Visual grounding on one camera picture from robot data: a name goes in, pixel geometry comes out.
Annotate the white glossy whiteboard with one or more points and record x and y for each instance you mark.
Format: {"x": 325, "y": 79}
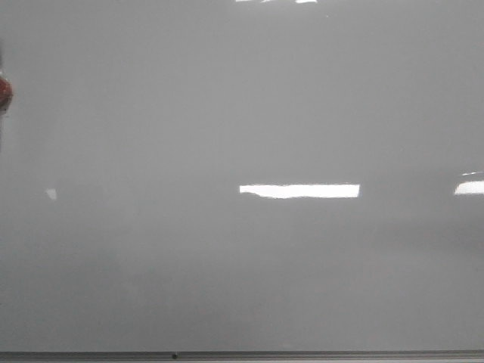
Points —
{"x": 246, "y": 176}

